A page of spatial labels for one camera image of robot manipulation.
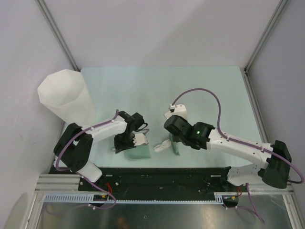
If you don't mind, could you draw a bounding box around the right aluminium frame post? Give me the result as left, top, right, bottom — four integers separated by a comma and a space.
244, 0, 291, 72

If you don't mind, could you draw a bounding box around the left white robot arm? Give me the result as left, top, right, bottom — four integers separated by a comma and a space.
53, 110, 148, 191

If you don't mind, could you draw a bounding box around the white translucent waste bin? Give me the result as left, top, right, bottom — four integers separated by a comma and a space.
37, 69, 96, 126

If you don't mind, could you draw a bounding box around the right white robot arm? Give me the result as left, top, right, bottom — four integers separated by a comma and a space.
164, 115, 292, 191

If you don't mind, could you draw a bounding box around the left aluminium frame post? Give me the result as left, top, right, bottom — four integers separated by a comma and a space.
35, 0, 80, 72

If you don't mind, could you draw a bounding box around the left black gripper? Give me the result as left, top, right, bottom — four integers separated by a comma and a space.
114, 132, 136, 153

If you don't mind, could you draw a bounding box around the paper scrap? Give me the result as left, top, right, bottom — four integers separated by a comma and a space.
153, 139, 172, 152

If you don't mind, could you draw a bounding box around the grey slotted cable duct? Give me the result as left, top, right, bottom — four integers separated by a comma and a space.
42, 192, 240, 205

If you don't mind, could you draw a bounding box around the aluminium cross extrusion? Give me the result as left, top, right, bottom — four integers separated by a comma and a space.
35, 174, 294, 195

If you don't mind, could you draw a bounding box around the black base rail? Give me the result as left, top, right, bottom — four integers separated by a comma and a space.
49, 167, 239, 201

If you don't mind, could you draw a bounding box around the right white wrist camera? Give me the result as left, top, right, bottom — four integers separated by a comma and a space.
167, 104, 188, 120

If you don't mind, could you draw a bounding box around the aluminium frame post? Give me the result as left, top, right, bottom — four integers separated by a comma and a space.
35, 0, 80, 72
244, 0, 291, 72

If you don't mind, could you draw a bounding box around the green hand brush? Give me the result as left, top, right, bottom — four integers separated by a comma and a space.
169, 134, 180, 156

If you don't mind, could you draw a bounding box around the paper scrap mid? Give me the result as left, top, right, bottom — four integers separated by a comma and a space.
164, 113, 171, 119

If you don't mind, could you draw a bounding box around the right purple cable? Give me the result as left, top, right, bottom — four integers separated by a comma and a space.
172, 87, 303, 225

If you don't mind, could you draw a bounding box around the green plastic dustpan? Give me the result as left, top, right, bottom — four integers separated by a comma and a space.
124, 145, 151, 161

